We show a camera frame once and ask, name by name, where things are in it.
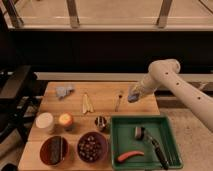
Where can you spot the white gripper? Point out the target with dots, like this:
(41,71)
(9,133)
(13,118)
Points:
(144,87)

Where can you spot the blue-grey sponge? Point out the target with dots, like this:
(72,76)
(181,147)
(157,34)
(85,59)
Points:
(132,98)

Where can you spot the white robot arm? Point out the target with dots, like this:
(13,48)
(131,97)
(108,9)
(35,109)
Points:
(165,72)

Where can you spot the small metal cup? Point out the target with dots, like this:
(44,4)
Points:
(101,123)

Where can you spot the green plastic tray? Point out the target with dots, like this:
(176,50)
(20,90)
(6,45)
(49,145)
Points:
(122,137)

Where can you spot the red sausage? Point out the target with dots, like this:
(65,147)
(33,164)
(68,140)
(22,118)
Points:
(126,155)

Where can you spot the red bowl with nuts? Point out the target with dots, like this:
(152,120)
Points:
(92,147)

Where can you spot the crumpled grey cloth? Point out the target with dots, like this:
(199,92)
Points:
(62,92)

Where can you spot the red yellow apple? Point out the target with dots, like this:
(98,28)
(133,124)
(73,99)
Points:
(65,119)

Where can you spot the white round container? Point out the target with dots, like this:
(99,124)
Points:
(45,122)

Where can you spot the red bowl with dark block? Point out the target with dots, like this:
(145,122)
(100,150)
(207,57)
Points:
(54,150)

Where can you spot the black chair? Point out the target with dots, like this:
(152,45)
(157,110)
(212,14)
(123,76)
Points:
(18,91)

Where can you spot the black-handled brush tool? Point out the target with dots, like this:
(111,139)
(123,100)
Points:
(141,133)

